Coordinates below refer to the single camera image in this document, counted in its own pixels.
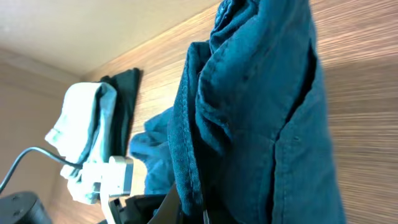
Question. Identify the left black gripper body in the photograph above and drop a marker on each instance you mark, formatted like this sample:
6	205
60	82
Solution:
139	209

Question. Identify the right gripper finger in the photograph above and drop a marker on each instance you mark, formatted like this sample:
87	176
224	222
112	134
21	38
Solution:
169	210

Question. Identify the navy blue shorts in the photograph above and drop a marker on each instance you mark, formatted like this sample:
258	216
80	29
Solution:
247	138

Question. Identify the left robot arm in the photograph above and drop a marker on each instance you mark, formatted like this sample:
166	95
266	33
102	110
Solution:
26	208

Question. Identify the folded light blue jeans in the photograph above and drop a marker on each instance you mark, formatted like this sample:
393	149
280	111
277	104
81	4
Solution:
81	134

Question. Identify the folded black garment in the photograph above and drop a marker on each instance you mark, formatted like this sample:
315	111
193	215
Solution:
126	85

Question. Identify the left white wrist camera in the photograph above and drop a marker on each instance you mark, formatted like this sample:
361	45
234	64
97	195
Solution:
119	177

